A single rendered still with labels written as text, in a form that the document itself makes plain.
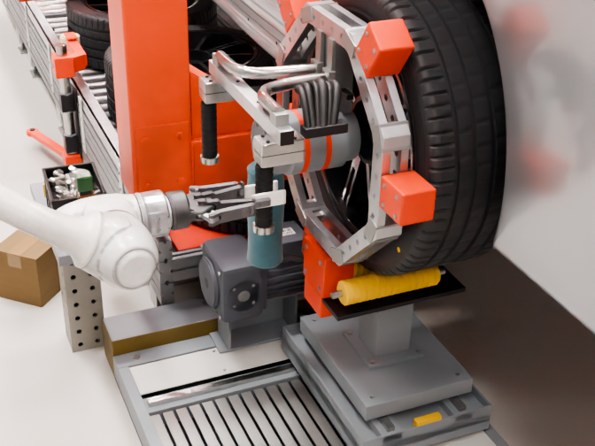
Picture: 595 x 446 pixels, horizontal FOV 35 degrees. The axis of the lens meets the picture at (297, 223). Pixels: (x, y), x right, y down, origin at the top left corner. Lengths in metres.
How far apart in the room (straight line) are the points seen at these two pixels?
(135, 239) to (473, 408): 1.16
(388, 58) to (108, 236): 0.63
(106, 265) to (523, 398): 1.49
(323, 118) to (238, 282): 0.76
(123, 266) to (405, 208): 0.55
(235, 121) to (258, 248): 0.40
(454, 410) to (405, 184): 0.77
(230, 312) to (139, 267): 0.94
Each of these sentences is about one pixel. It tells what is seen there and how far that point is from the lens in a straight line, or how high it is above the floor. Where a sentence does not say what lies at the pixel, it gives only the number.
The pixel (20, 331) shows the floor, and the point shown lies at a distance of 2.96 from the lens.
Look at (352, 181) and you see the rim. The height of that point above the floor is 0.70.
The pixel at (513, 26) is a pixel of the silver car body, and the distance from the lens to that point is 1.75.
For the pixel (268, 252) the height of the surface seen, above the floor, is 0.53.
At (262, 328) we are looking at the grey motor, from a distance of 2.74.
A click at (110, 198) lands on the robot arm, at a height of 0.88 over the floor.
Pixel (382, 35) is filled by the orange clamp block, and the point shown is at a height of 1.14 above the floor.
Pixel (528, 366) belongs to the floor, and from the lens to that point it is 2.85.
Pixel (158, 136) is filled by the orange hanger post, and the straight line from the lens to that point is 2.41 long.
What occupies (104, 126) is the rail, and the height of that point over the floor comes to 0.39.
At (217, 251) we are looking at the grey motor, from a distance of 2.48.
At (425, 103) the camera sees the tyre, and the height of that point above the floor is 1.02.
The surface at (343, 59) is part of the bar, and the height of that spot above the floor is 1.03.
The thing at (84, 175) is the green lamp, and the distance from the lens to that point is 2.34.
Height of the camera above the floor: 1.70
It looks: 30 degrees down
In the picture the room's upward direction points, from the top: 2 degrees clockwise
